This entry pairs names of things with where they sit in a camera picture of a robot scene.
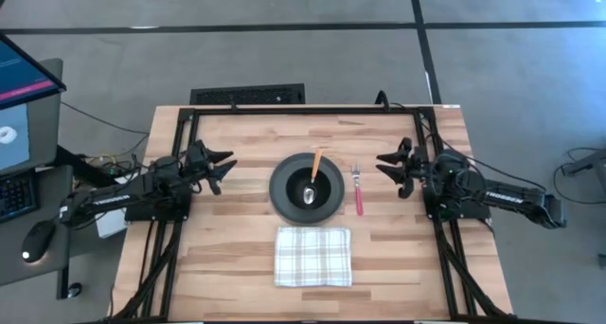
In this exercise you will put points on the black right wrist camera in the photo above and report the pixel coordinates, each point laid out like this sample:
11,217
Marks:
406,187

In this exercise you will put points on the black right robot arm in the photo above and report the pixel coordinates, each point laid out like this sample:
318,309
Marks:
506,198

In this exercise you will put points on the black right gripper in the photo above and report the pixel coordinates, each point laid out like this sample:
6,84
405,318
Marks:
421,165

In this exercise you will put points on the grey metal stand leg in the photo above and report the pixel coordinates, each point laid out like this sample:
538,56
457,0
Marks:
587,163

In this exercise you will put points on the black computer mouse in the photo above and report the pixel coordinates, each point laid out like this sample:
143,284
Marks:
38,241

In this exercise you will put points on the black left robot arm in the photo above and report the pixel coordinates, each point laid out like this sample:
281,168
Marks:
113,200

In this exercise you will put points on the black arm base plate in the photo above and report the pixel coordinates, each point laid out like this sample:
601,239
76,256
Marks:
156,214
466,212

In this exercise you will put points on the black floor vent grille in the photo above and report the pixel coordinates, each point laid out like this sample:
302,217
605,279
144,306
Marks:
246,95

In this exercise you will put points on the monitor with blue screen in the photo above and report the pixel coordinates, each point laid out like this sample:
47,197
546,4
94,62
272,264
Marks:
23,75

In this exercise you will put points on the white cardboard box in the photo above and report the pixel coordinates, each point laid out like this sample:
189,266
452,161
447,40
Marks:
111,228

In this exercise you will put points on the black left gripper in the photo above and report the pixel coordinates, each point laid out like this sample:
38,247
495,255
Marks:
199,160

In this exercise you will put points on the black keyboard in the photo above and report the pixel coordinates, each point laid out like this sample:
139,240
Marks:
16,196

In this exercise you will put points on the grey deep plate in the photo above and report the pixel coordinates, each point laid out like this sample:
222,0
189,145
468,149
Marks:
326,205

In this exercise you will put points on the checked cloth napkin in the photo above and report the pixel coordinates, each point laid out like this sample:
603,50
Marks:
312,257

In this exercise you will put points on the dark grey desk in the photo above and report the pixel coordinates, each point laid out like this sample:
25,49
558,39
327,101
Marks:
57,267

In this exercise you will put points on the monitor with grey screen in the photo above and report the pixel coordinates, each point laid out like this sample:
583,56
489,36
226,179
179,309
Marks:
42,125

